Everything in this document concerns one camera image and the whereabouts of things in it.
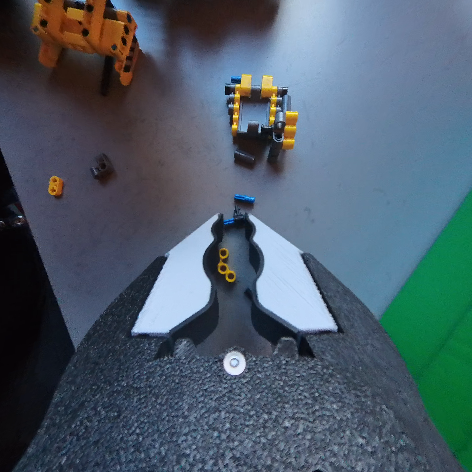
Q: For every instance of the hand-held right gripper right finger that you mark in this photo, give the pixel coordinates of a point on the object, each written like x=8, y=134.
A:
x=291, y=291

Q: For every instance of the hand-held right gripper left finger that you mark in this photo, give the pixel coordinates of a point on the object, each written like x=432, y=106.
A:
x=173, y=291

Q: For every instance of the black blue pin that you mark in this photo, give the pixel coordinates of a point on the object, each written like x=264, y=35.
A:
x=232, y=220

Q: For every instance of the green plastic bin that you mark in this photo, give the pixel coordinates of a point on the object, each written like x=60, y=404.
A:
x=435, y=313

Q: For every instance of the grey desk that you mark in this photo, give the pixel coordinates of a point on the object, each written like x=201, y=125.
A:
x=332, y=110

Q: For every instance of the yellow triangular hole connector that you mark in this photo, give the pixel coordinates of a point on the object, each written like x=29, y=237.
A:
x=222, y=261

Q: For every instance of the dark grey cylinder piece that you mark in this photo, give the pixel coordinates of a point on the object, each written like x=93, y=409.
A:
x=245, y=157

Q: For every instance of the dark grey block piece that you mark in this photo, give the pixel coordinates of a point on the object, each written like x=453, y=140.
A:
x=101, y=167

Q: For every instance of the yellow two-hole piece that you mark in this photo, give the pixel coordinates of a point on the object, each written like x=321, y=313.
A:
x=55, y=186

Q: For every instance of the grey connector with yellow piece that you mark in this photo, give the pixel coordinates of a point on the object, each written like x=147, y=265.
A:
x=289, y=125

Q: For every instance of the yellow brick beam assembly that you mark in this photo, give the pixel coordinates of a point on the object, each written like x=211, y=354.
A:
x=92, y=29

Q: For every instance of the yellow grey brick frame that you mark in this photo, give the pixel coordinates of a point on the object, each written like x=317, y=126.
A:
x=241, y=88

